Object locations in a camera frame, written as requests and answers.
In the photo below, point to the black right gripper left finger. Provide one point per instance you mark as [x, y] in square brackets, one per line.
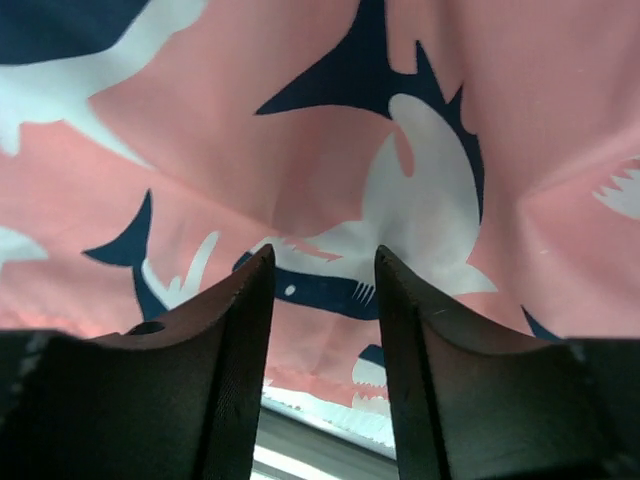
[175, 398]

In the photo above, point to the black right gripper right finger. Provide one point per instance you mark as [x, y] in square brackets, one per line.
[471, 399]

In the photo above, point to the pink white patterned shorts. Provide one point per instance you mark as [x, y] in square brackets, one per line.
[148, 146]

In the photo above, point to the aluminium front rail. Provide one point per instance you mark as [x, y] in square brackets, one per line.
[288, 449]

